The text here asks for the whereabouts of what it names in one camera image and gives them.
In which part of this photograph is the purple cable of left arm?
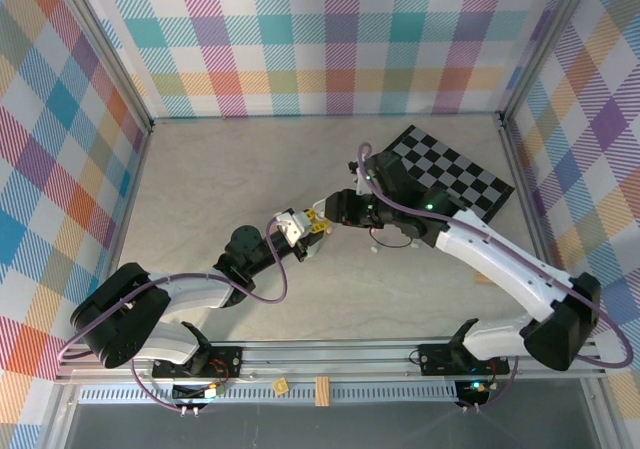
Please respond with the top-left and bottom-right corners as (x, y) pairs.
(58, 217), (289, 414)

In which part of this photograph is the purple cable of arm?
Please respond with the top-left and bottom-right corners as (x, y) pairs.
(357, 141), (632, 414)
(58, 217), (289, 414)

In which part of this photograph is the aluminium frame post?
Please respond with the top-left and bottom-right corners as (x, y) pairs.
(497, 0), (599, 125)
(47, 0), (154, 135)

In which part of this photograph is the right aluminium frame post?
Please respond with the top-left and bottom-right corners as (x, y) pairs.
(497, 0), (599, 125)

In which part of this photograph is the left aluminium floor rail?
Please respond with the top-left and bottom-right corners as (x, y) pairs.
(74, 121), (154, 320)

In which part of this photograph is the left controller board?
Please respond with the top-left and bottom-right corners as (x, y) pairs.
(172, 382), (224, 403)

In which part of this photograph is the black grey chessboard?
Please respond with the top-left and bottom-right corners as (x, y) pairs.
(384, 124), (516, 223)

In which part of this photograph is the thin black cable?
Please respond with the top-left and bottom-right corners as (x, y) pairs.
(368, 226), (406, 249)

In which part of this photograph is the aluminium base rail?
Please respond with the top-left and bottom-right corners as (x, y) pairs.
(54, 338), (606, 385)

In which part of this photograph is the controller board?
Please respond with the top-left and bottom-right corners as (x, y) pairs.
(454, 379), (490, 400)
(172, 382), (224, 403)

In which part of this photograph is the right aluminium floor rail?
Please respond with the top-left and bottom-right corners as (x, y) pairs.
(497, 113), (576, 290)

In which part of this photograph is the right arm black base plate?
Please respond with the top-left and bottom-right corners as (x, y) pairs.
(418, 341), (511, 376)

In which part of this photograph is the right controller board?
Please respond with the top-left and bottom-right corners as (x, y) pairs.
(454, 379), (490, 400)

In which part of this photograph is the aluminium floor rail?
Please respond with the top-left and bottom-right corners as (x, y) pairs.
(74, 121), (154, 320)
(497, 113), (576, 290)

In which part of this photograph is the left aluminium frame post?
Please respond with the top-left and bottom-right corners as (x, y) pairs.
(47, 0), (154, 135)

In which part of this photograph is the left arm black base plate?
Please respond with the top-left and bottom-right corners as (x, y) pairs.
(152, 346), (244, 378)

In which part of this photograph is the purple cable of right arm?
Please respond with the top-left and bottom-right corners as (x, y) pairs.
(357, 141), (632, 414)

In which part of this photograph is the grey slotted cable duct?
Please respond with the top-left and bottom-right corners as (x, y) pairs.
(77, 386), (461, 405)

